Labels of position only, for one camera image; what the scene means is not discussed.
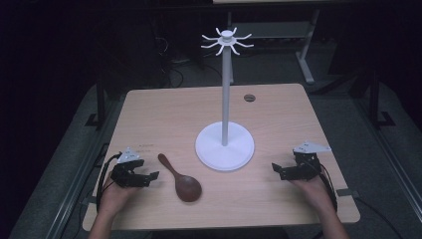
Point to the person's left hand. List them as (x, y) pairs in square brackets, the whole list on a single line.
[(114, 195)]

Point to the white metal desk frame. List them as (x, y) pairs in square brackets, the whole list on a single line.
[(307, 49)]

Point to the brown wooden spoon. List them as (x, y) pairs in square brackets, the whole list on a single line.
[(185, 186)]

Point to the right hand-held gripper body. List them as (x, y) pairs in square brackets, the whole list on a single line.
[(310, 161)]

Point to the white hook stand rack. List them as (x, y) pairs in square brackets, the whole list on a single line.
[(225, 146)]

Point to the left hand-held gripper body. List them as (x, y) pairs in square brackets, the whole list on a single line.
[(127, 166)]

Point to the grey tape strip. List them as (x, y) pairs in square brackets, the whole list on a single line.
[(89, 200), (346, 192)]

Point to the black metal stand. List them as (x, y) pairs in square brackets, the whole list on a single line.
[(375, 99), (100, 106)]

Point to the grey round table grommet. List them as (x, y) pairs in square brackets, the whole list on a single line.
[(249, 98)]

